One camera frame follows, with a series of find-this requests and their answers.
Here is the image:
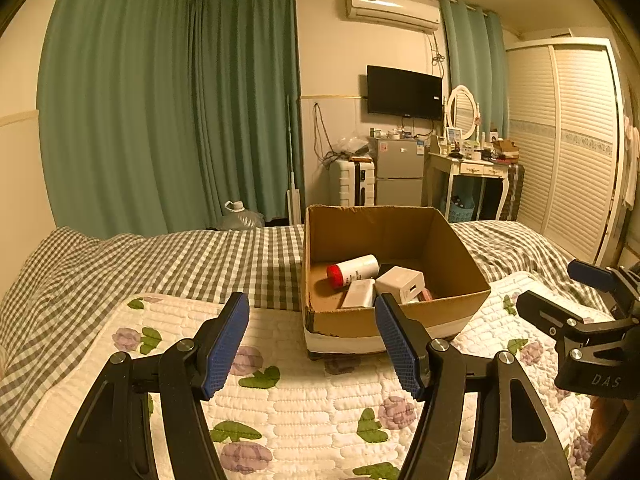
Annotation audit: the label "white bottle with red cap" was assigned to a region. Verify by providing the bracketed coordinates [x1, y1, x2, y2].
[326, 254, 381, 291]

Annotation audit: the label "white floral quilt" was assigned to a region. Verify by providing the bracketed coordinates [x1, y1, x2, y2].
[10, 270, 616, 480]

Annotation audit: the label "white louvred wardrobe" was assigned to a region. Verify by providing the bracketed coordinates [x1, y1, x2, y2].
[505, 37, 631, 266]

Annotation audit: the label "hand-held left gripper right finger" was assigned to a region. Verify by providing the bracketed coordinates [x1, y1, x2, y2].
[375, 292, 573, 480]

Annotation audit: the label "small brown cardboard box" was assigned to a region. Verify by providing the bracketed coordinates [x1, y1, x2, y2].
[492, 139, 521, 161]

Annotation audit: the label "clear plastic bags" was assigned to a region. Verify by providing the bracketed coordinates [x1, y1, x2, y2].
[335, 135, 373, 161]

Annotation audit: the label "black wall cables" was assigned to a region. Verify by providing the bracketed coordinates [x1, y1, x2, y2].
[312, 102, 336, 163]

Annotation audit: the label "black wall television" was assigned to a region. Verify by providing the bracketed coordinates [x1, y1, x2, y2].
[366, 65, 444, 121]

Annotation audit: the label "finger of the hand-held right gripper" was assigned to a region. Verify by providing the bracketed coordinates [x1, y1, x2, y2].
[515, 290, 640, 356]
[567, 258, 640, 311]

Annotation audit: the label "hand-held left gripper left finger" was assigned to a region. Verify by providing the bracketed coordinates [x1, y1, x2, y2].
[50, 291, 251, 480]

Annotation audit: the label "oval white-framed mirror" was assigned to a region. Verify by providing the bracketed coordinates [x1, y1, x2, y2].
[442, 85, 482, 142]

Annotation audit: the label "white suitcase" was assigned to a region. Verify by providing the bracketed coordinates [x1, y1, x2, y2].
[328, 157, 376, 207]

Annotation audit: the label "air conditioner cable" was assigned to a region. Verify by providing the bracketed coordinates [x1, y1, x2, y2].
[431, 30, 447, 136]

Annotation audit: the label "teal curtain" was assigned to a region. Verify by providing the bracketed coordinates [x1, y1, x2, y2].
[440, 0, 510, 141]
[37, 0, 201, 238]
[192, 0, 305, 228]

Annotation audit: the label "white dressing table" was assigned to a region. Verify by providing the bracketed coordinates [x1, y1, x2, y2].
[424, 150, 516, 221]

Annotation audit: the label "blue basket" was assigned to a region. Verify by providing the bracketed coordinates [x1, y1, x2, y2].
[442, 191, 476, 223]

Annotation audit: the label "clear water jug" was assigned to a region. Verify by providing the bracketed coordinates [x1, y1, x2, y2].
[220, 200, 265, 231]

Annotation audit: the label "silver mini fridge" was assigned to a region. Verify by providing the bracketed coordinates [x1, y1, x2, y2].
[369, 136, 428, 207]

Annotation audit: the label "white cube box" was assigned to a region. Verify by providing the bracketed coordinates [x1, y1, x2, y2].
[374, 266, 426, 306]

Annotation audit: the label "white air conditioner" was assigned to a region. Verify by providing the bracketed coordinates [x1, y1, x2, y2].
[345, 0, 441, 33]

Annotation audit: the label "dark checked suitcase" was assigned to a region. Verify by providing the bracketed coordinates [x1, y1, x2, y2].
[499, 162, 526, 222]

